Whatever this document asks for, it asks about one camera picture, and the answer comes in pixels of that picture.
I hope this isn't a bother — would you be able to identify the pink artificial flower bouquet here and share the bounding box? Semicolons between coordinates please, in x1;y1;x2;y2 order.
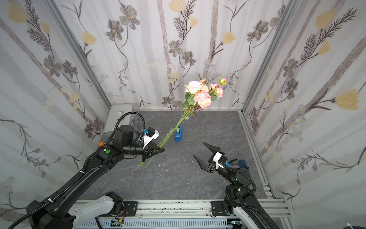
135;76;228;170

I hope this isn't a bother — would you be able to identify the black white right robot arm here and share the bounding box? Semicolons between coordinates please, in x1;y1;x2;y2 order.
194;142;279;229

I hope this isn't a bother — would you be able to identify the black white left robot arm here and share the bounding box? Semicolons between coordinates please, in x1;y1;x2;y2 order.
26;125;164;229

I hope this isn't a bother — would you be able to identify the blue tape dispenser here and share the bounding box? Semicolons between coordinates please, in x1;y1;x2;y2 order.
174;125;183;142

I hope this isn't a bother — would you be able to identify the silver aluminium case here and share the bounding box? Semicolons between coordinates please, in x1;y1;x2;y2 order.
104;104;140;137

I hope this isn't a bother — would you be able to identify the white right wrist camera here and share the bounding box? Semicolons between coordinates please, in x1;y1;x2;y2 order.
213;152;228;169

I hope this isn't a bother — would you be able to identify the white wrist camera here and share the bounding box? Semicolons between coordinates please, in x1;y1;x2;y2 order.
213;152;228;169
143;127;159;148

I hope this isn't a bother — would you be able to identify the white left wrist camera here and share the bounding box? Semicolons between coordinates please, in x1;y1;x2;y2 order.
143;127;159;148

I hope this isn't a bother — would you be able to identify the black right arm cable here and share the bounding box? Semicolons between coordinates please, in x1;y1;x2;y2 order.
224;164;258;212

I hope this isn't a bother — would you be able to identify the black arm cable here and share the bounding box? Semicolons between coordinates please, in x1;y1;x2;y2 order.
224;164;258;212
7;111;146;229

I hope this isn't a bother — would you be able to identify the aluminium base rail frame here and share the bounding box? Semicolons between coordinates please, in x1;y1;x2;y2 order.
54;199;298;229

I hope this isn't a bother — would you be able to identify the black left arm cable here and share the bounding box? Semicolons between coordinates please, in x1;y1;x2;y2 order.
7;111;146;229

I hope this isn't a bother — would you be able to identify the white slotted cable duct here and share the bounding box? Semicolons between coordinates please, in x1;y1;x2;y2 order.
77;218;233;229

